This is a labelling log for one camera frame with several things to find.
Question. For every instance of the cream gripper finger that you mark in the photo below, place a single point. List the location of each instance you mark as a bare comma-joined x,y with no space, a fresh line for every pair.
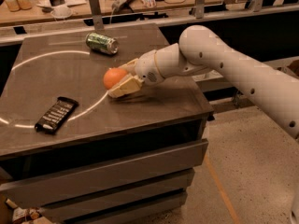
129,84
130,66

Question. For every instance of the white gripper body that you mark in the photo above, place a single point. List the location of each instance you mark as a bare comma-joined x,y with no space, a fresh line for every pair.
146,67

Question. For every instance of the orange fruit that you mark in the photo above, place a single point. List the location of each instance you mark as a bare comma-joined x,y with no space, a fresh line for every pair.
113,76

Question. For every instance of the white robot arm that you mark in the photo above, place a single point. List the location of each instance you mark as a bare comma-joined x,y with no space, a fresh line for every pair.
199,51

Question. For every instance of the green soda can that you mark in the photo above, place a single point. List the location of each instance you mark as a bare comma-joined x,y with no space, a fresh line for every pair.
102,43

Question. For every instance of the black snack bar wrapper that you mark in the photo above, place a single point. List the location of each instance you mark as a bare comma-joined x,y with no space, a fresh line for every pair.
56,115

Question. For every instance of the grey drawer cabinet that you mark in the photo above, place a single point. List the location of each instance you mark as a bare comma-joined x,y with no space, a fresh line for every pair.
112,160

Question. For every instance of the small box on floor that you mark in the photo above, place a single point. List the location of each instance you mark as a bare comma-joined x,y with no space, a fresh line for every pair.
20,215

